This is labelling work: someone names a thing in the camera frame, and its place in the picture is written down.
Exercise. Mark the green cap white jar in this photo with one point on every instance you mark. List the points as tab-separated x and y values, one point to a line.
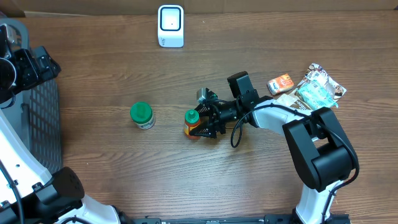
142	114

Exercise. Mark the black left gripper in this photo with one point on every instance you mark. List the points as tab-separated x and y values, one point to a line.
25	58

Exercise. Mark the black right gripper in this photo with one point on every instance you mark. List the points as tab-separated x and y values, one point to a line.
214	116

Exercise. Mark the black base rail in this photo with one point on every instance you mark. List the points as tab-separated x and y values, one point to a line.
202	221

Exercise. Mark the dark grey mesh basket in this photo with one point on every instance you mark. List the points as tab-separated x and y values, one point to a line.
35	116

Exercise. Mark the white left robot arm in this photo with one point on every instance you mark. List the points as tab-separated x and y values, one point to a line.
35	185

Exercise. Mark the clear snack bag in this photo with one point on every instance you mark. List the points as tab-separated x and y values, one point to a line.
315	72

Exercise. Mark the green cap hot sauce bottle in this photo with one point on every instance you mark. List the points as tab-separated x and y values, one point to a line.
192	120

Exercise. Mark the white barcode scanner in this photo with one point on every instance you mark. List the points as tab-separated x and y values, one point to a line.
170	26

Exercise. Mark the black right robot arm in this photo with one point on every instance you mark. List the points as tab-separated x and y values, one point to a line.
323	157

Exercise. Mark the teal wipes pack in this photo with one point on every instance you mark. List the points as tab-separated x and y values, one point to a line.
315	95

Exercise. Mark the small orange box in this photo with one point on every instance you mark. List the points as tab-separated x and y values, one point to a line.
280	84

